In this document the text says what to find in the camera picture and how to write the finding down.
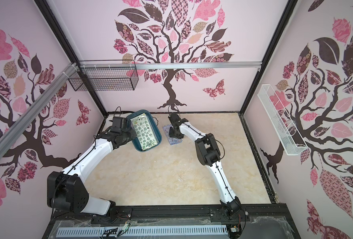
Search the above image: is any purple white sticker sheet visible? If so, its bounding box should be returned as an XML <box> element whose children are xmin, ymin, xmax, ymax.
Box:
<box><xmin>163</xmin><ymin>124</ymin><xmax>183</xmax><ymax>146</ymax></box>

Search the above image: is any green dinosaur sticker sheet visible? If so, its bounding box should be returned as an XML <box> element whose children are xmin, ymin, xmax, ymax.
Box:
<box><xmin>131</xmin><ymin>113</ymin><xmax>159</xmax><ymax>152</ymax></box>

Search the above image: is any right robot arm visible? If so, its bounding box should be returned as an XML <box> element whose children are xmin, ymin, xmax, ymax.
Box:
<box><xmin>168</xmin><ymin>113</ymin><xmax>242</xmax><ymax>217</ymax></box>

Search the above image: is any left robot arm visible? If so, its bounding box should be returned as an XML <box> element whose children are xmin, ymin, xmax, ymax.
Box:
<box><xmin>47</xmin><ymin>117</ymin><xmax>137</xmax><ymax>215</ymax></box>

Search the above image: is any black wire basket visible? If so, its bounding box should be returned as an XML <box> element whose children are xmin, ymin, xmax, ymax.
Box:
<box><xmin>69</xmin><ymin>60</ymin><xmax>139</xmax><ymax>91</ymax></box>

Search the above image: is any aluminium rail back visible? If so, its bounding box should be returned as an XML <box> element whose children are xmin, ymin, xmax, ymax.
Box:
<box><xmin>80</xmin><ymin>61</ymin><xmax>262</xmax><ymax>70</ymax></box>

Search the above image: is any aluminium rail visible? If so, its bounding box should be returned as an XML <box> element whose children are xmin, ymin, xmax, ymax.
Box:
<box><xmin>0</xmin><ymin>63</ymin><xmax>78</xmax><ymax>159</ymax></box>
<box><xmin>80</xmin><ymin>61</ymin><xmax>262</xmax><ymax>70</ymax></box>

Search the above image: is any white slotted cable duct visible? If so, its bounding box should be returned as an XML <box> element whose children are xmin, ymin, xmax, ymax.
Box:
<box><xmin>54</xmin><ymin>225</ymin><xmax>228</xmax><ymax>239</ymax></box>

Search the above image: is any white wire shelf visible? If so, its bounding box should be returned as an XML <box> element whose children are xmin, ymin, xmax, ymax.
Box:
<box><xmin>257</xmin><ymin>84</ymin><xmax>308</xmax><ymax>156</ymax></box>

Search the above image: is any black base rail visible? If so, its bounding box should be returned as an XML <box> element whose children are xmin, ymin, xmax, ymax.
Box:
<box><xmin>43</xmin><ymin>204</ymin><xmax>300</xmax><ymax>239</ymax></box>

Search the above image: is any aluminium rail left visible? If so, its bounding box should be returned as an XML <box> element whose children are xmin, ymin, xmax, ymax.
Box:
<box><xmin>0</xmin><ymin>63</ymin><xmax>78</xmax><ymax>159</ymax></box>

